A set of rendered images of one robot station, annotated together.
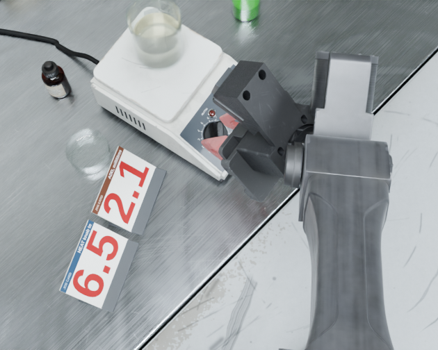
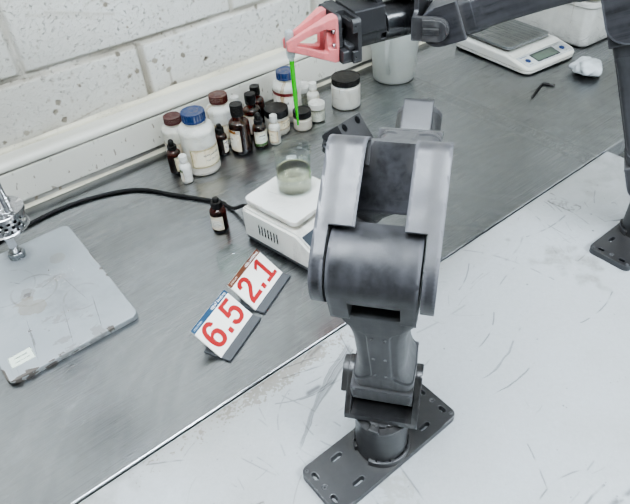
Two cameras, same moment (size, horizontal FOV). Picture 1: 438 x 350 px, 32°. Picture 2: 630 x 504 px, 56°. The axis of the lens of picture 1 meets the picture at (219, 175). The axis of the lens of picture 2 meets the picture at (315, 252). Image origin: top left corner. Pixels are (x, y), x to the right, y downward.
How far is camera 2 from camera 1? 0.42 m
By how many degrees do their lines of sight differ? 29
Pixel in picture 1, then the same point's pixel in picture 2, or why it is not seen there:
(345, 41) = not seen: hidden behind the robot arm
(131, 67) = (273, 195)
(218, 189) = not seen: hidden behind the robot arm
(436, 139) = (505, 267)
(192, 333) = (293, 381)
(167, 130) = (293, 235)
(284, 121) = not seen: hidden behind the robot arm
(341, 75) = (412, 109)
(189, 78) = (313, 202)
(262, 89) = (356, 129)
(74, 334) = (194, 374)
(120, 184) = (253, 274)
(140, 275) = (257, 338)
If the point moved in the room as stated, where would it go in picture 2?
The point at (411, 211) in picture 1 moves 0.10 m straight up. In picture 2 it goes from (485, 310) to (495, 261)
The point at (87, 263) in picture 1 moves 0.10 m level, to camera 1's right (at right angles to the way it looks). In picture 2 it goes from (216, 319) to (284, 319)
